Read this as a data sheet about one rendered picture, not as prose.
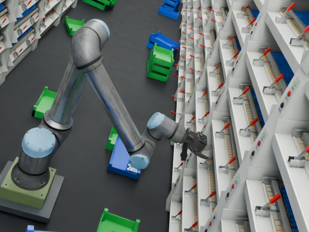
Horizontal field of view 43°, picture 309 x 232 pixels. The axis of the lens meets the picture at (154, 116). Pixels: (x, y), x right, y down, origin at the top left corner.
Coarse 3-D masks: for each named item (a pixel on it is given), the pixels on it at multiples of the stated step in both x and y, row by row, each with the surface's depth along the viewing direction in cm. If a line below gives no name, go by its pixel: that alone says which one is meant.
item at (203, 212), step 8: (208, 144) 209; (200, 160) 202; (200, 176) 191; (200, 184) 186; (200, 192) 181; (208, 192) 181; (200, 208) 172; (208, 208) 172; (200, 216) 168; (208, 216) 168; (200, 224) 164
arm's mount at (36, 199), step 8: (16, 160) 206; (8, 176) 196; (8, 184) 193; (48, 184) 201; (0, 192) 192; (8, 192) 192; (16, 192) 192; (24, 192) 192; (32, 192) 194; (40, 192) 196; (48, 192) 207; (16, 200) 194; (24, 200) 194; (32, 200) 194; (40, 200) 194; (40, 208) 196
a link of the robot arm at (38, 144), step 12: (36, 132) 188; (48, 132) 191; (24, 144) 183; (36, 144) 183; (48, 144) 185; (24, 156) 185; (36, 156) 183; (48, 156) 187; (24, 168) 189; (36, 168) 188
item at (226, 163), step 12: (216, 120) 201; (228, 120) 196; (216, 132) 187; (228, 132) 189; (216, 144) 182; (228, 144) 182; (216, 156) 174; (228, 156) 174; (216, 168) 166; (228, 168) 162; (216, 180) 163; (228, 180) 160
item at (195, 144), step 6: (186, 132) 186; (192, 132) 187; (198, 132) 190; (186, 138) 190; (192, 138) 187; (198, 138) 186; (204, 138) 189; (192, 144) 189; (198, 144) 188; (204, 144) 186; (192, 150) 188; (198, 150) 189
